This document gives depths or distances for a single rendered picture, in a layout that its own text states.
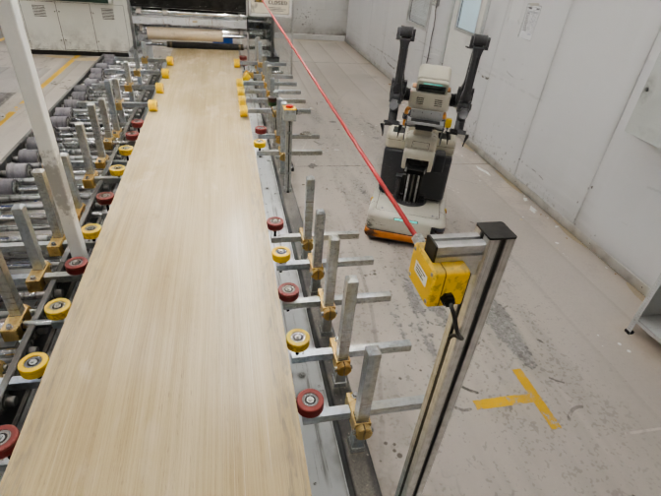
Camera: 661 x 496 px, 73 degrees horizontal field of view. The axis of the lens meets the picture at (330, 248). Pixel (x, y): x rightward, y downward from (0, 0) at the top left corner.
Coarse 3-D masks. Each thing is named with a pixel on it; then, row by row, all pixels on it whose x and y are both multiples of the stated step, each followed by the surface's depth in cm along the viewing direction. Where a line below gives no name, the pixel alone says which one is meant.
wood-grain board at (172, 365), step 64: (192, 64) 444; (192, 128) 300; (128, 192) 222; (192, 192) 227; (256, 192) 232; (128, 256) 179; (192, 256) 182; (256, 256) 186; (128, 320) 150; (192, 320) 152; (256, 320) 155; (64, 384) 128; (128, 384) 129; (192, 384) 131; (256, 384) 133; (64, 448) 112; (128, 448) 113; (192, 448) 115; (256, 448) 116
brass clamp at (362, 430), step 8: (352, 392) 139; (352, 400) 137; (352, 408) 134; (352, 416) 132; (352, 424) 133; (360, 424) 130; (368, 424) 131; (352, 432) 130; (360, 432) 129; (368, 432) 129
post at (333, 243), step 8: (336, 240) 154; (328, 248) 158; (336, 248) 156; (328, 256) 159; (336, 256) 158; (328, 264) 159; (336, 264) 160; (328, 272) 161; (336, 272) 162; (328, 280) 163; (328, 288) 165; (328, 296) 168; (328, 304) 170; (328, 328) 177
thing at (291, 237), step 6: (270, 234) 214; (276, 234) 215; (282, 234) 215; (288, 234) 216; (294, 234) 216; (300, 234) 216; (312, 234) 217; (324, 234) 218; (342, 234) 220; (348, 234) 220; (354, 234) 221; (270, 240) 215; (276, 240) 214; (282, 240) 214; (288, 240) 215; (294, 240) 216; (300, 240) 216
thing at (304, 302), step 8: (336, 296) 177; (360, 296) 178; (368, 296) 178; (376, 296) 179; (384, 296) 179; (288, 304) 171; (296, 304) 172; (304, 304) 173; (312, 304) 174; (336, 304) 177
